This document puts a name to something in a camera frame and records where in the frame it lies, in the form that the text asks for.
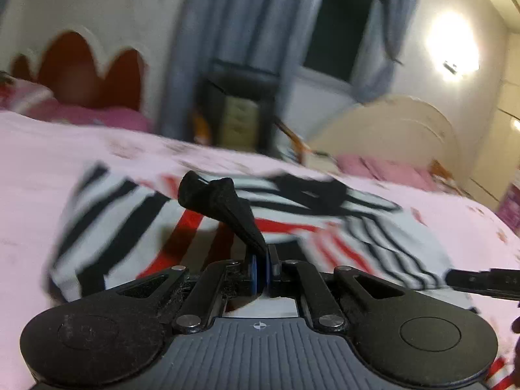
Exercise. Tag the dark window with white frame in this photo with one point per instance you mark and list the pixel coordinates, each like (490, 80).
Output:
(335, 32)

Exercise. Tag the red scalloped white headboard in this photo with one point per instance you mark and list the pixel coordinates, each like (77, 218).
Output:
(71, 68)

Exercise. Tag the pink floral bedspread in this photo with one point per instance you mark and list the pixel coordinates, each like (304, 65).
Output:
(42, 164)

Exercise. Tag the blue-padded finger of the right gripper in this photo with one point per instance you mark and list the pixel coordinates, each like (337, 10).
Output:
(466, 281)

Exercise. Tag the cream arched headboard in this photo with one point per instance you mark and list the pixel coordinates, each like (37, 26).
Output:
(396, 128)

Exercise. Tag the red black white striped sweater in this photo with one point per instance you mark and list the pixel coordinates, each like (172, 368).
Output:
(116, 230)

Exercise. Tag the cream wardrobe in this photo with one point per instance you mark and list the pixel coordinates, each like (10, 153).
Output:
(498, 158)

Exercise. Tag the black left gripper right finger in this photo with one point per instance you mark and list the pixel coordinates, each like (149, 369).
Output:
(404, 337)

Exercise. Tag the pink pillow at cream headboard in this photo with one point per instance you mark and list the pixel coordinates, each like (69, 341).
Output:
(386, 170)

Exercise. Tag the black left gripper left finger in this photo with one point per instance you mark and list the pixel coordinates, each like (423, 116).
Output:
(115, 335)

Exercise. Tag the purple wall poster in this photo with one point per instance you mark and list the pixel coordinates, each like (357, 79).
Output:
(509, 208)

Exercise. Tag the blue-grey centre curtain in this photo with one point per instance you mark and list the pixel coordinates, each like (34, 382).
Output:
(268, 35)

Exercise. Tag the lit wall lamp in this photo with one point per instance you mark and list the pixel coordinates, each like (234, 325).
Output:
(452, 45)

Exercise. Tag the black leather office chair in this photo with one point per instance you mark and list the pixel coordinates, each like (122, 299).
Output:
(236, 109)

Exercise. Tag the blue-grey tied right curtain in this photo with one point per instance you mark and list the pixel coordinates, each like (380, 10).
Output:
(380, 54)

